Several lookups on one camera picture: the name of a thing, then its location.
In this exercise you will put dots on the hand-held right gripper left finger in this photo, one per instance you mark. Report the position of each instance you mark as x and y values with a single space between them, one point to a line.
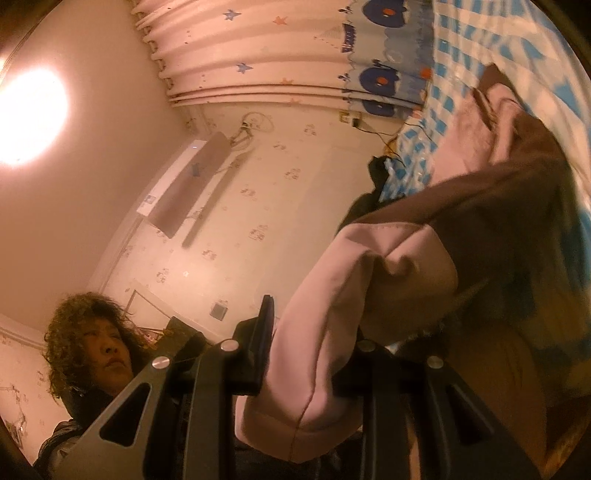
267 323

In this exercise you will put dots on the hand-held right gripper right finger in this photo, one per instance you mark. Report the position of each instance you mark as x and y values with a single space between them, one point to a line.
369 369

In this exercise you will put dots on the whale print curtain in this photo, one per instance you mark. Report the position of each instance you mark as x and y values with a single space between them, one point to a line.
258 50

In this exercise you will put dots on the black garment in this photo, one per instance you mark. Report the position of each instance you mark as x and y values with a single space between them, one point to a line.
377 173

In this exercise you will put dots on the ceiling lamp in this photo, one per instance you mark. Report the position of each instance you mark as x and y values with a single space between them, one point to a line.
30 115

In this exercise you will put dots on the plugged charger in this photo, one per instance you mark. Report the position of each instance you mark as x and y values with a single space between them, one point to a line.
356 122

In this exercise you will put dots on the wall socket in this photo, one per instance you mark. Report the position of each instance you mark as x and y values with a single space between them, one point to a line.
345 117

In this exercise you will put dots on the person's head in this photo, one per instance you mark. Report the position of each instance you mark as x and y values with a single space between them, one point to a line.
101 346

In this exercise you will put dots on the pink and brown jacket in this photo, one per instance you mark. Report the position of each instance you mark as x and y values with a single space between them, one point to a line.
415 258

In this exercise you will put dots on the black puffy jacket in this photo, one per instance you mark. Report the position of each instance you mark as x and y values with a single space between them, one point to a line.
362 212

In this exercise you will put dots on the person's dark jacket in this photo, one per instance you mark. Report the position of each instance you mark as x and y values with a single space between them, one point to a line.
69 434

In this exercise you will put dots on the wall air conditioner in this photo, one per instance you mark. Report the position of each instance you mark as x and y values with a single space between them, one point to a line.
189 184

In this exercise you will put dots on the wall switch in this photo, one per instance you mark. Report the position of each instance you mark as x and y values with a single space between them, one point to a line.
218 310

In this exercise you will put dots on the blue white checkered bed cover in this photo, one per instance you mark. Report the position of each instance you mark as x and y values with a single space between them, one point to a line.
461 46

